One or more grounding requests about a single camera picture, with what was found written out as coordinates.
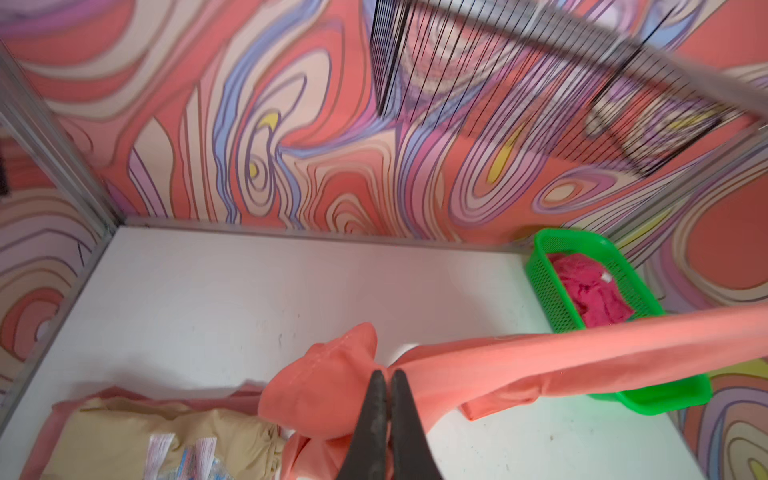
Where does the green plastic basket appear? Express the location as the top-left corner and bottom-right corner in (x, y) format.
(525, 228), (713, 416)

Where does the folded pink t shirt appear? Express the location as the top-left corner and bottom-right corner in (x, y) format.
(16, 383), (264, 480)

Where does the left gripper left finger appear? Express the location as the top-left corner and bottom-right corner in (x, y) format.
(336, 370), (389, 480)

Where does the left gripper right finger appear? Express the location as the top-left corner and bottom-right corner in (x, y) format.
(390, 370), (443, 480)

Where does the magenta t shirt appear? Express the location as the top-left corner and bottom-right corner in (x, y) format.
(548, 253), (635, 328)

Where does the black wire basket back wall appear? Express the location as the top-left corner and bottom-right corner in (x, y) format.
(370, 1), (740, 177)

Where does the folded beige t shirt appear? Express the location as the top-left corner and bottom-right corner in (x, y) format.
(25, 397), (285, 479)

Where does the aluminium frame horizontal back bar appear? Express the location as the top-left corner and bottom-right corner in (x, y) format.
(422, 1), (767, 120)

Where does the aluminium frame left post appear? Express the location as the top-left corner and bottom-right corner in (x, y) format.
(1, 47), (125, 235)

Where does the coral orange t shirt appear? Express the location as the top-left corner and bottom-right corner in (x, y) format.
(258, 304), (767, 479)

